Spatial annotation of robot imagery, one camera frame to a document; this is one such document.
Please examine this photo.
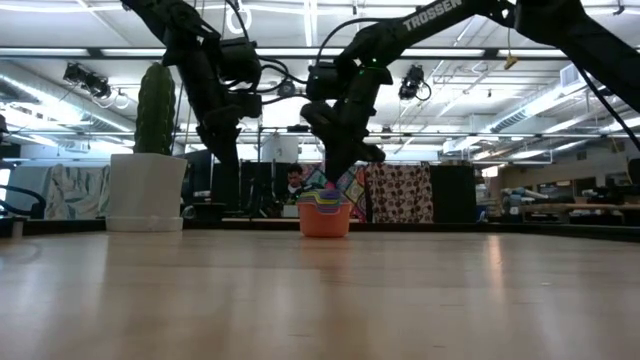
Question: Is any black partition panel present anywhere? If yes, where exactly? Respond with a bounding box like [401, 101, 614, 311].
[429, 164, 477, 224]
[212, 160, 294, 214]

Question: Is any white air vent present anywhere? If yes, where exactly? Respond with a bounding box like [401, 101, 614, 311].
[559, 61, 582, 90]

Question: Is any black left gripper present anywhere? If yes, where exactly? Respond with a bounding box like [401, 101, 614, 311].
[177, 49, 264, 169]

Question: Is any black monitor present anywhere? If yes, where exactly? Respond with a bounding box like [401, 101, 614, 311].
[182, 148, 214, 204]

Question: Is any green measuring cup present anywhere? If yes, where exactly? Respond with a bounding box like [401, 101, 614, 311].
[301, 192, 346, 206]

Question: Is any black curved cable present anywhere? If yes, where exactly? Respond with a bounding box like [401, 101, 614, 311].
[0, 184, 48, 219]

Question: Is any brown dotted cloth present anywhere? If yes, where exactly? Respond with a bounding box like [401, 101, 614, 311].
[364, 162, 435, 225]

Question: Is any white plant pot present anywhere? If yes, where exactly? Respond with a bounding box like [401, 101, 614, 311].
[105, 152, 189, 233]

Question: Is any grey patterned cloth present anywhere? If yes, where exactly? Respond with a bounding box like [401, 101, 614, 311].
[42, 163, 111, 220]

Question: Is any teal measuring cup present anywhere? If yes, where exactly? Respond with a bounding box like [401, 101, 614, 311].
[298, 194, 346, 207]

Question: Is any green cactus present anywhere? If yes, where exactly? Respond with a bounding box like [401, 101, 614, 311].
[133, 61, 177, 156]

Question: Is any black ceiling lamp cluster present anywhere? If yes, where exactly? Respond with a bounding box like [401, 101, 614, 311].
[62, 62, 113, 100]

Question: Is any black ceiling spotlight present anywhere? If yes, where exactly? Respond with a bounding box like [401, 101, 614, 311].
[276, 77, 298, 99]
[397, 63, 433, 103]

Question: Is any colourful patchwork cloth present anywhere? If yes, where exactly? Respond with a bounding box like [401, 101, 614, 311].
[299, 162, 370, 225]

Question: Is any black aluminium table frame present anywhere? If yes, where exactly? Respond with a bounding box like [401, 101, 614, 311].
[0, 218, 640, 240]

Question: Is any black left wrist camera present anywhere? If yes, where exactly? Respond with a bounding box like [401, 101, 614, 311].
[218, 37, 263, 85]

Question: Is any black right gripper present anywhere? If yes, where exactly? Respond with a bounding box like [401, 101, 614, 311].
[300, 54, 395, 191]

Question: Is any white hanging ring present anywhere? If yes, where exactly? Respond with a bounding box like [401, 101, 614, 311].
[225, 3, 253, 35]

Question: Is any orange measuring cup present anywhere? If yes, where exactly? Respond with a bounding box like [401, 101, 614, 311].
[296, 200, 353, 239]

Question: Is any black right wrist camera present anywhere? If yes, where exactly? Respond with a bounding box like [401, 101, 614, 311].
[305, 61, 347, 102]

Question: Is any wooden workbench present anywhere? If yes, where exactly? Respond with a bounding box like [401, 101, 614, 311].
[482, 152, 640, 226]

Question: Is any person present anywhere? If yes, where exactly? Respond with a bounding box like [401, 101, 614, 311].
[284, 163, 314, 206]

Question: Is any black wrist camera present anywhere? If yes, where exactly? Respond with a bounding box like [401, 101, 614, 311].
[218, 37, 263, 85]
[305, 61, 347, 102]

